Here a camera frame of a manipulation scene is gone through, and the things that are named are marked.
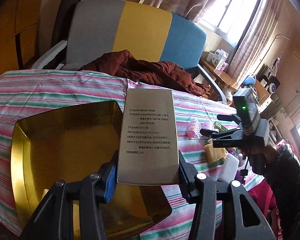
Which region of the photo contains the white sponge block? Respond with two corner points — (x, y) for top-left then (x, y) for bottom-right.
(218, 153), (239, 183)

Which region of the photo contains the grey printed carton box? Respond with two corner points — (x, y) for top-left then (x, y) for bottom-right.
(117, 89), (179, 186)

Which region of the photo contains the black sleeved right forearm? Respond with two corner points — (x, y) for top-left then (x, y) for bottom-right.
(263, 145), (300, 239)

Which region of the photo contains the person's right hand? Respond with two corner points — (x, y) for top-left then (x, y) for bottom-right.
(240, 140), (278, 175)

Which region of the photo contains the green tea box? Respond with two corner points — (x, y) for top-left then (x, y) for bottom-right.
(213, 121), (228, 132)

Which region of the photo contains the wooden side table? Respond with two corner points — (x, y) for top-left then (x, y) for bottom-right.
(200, 60), (238, 92)

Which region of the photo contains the small white fan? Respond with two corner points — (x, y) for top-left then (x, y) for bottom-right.
(267, 83), (276, 94)

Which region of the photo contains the white carton on table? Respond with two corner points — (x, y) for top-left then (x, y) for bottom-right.
(211, 49), (229, 71)

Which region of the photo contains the gold metal tin tray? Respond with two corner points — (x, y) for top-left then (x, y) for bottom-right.
(11, 101), (172, 239)

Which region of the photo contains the dark red jacket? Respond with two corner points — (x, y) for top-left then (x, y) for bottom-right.
(79, 50), (210, 96)

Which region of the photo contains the pink patterned curtain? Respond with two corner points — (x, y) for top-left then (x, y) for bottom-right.
(140, 0), (283, 86)

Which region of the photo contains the striped pink green tablecloth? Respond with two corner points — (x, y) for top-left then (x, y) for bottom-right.
(0, 70), (235, 236)

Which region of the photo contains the grey yellow blue chair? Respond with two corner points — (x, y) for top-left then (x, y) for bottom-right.
(32, 0), (226, 102)

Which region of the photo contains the wooden wardrobe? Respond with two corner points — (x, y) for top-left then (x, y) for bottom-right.
(0, 0), (42, 75)

